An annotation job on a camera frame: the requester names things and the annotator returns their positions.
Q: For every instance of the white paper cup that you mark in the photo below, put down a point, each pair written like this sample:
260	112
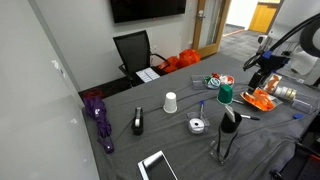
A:
170	104

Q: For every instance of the black wall television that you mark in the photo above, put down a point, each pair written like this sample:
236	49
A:
132	10

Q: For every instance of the grey table cloth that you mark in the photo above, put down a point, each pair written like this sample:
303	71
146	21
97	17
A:
171	116

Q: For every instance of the wooden door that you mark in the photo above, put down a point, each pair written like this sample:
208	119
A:
210	21

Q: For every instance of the black mesh office chair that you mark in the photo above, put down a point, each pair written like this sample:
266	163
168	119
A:
135	53

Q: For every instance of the clear tray with orange items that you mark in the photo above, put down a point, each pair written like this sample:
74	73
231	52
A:
261	100

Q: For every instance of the white object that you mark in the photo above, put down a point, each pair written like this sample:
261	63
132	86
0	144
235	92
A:
230	113

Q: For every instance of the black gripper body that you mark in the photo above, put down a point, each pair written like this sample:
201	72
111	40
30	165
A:
267	66

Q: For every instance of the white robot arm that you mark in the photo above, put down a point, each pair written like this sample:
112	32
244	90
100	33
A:
308	29

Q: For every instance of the black marker pen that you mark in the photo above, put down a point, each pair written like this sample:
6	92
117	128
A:
250	117

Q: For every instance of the clear tray with tape roll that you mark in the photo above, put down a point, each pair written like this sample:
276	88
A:
197	125

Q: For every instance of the purple folded umbrella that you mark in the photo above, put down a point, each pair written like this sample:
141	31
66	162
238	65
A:
96	108

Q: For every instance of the green cup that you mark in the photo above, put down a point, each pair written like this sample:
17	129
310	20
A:
225	95

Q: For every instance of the white paper sheet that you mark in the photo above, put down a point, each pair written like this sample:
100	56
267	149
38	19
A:
147	75

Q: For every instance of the black tablet with white frame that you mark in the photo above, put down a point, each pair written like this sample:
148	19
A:
156	167

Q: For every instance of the orange bag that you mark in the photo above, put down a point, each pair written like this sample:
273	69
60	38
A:
185	58

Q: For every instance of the black cup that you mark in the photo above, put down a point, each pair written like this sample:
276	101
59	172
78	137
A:
229	126

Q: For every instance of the blue marker pen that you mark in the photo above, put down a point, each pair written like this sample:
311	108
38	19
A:
201	109

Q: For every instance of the clear organizer with tape rolls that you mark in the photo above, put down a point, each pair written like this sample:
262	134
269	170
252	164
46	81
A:
298	100

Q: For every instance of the clear tray with colourful items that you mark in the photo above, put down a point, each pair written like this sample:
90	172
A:
213	81

